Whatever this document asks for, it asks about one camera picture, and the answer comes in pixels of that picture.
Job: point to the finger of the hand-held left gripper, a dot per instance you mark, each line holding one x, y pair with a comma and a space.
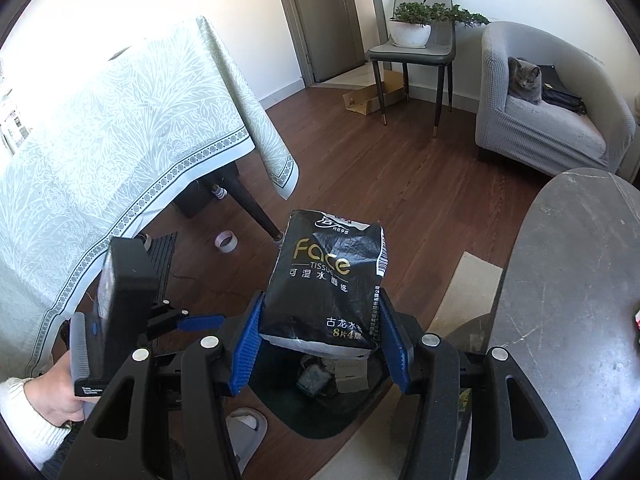
200, 323

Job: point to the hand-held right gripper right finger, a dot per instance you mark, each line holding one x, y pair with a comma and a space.
397, 355

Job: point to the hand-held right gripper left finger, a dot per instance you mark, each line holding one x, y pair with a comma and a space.
245, 350

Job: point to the dark green trash bin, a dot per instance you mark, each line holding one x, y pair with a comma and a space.
300, 415

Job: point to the black tissue pack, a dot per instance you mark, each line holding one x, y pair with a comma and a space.
325, 280

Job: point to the person's left forearm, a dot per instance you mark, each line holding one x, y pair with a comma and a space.
22, 420

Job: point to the person's left hand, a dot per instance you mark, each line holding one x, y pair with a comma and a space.
57, 390

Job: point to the dark striped floor mat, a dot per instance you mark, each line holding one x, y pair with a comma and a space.
165, 260

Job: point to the grey cardboard piece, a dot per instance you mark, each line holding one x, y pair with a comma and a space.
351, 377

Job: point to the small printed packet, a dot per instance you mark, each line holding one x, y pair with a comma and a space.
311, 382

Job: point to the grey slipper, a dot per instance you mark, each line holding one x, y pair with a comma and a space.
247, 435

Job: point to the white tape roll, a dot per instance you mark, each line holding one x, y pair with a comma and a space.
225, 241

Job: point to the flat brown cardboard sheet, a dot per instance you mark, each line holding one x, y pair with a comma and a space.
470, 290

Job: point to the dark storage box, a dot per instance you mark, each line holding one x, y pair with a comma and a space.
192, 202

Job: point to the dark wooden table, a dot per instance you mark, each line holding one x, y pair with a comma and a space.
250, 200

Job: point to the pale green patterned tablecloth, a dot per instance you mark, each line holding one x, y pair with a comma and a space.
125, 150

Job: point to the grey marble round table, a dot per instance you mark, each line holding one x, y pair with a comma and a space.
560, 285

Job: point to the person's leg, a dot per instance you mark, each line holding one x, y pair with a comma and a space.
65, 460

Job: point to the printed paper items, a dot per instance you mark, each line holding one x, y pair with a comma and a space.
14, 120

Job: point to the open cardboard box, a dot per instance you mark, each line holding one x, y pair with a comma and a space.
365, 100

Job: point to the grey armchair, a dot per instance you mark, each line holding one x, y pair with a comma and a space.
545, 130

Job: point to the grey cat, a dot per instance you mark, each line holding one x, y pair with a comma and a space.
525, 82

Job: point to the grey dining chair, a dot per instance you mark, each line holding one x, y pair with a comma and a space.
410, 52

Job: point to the black bag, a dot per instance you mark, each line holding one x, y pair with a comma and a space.
560, 95

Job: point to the potted plant in white pot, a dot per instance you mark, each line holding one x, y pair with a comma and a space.
410, 32

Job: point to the grey door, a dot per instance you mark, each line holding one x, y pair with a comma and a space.
325, 15

